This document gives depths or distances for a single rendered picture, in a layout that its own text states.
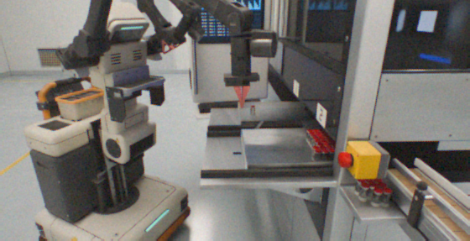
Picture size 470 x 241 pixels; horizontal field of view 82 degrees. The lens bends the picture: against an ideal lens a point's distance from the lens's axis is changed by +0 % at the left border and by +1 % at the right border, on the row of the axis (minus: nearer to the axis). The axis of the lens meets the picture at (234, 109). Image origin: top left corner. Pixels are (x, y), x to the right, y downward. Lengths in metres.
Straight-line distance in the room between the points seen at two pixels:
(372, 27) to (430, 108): 0.28
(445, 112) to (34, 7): 7.21
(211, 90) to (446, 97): 1.22
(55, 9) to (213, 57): 5.77
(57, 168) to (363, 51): 1.40
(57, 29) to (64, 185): 5.81
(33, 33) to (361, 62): 7.16
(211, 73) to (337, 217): 1.10
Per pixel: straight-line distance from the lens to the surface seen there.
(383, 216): 0.79
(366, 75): 0.75
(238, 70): 0.76
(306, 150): 1.01
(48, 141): 1.53
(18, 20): 7.61
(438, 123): 0.90
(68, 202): 1.68
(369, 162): 0.73
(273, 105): 1.40
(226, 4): 0.75
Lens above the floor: 1.35
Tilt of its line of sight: 20 degrees down
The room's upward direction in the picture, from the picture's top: straight up
